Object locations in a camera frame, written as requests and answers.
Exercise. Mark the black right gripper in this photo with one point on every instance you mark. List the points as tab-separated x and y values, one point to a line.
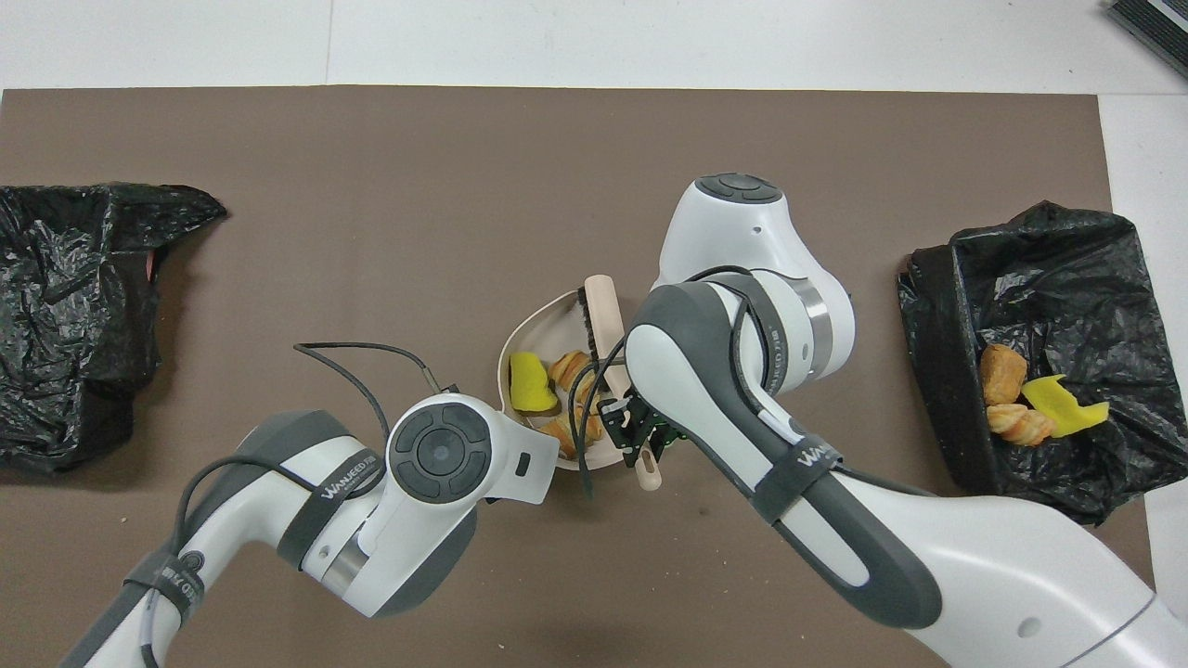
647	434

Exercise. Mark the pale jagged bread chunk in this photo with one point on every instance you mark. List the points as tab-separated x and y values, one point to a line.
561	434

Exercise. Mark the striped orange croissant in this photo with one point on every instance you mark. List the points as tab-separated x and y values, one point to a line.
568	368

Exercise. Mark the yellow sponge block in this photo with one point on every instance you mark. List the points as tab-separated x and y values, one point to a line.
531	385

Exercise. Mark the beige hand brush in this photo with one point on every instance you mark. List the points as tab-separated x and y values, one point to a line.
605	315

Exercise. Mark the beige plastic dustpan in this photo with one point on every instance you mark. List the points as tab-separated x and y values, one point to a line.
543	325

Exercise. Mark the brown bread roll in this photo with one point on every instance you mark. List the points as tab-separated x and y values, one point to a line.
1002	374

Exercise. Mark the pale oval bread piece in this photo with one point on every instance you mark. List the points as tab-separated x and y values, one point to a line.
1021	427

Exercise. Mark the curved yellow sponge piece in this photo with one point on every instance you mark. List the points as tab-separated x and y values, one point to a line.
1058	404

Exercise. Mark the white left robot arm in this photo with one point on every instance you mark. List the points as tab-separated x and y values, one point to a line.
390	529

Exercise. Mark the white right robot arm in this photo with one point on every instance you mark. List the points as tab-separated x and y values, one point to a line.
724	250

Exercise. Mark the black bag over pink bin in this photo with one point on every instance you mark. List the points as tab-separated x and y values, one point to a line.
65	306

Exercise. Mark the brown table mat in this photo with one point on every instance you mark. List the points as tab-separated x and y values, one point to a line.
464	186

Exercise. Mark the left black garbage bag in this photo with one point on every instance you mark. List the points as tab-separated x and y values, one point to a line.
1021	278

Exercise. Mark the dark ribbed object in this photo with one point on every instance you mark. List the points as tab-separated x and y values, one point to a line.
1160	23

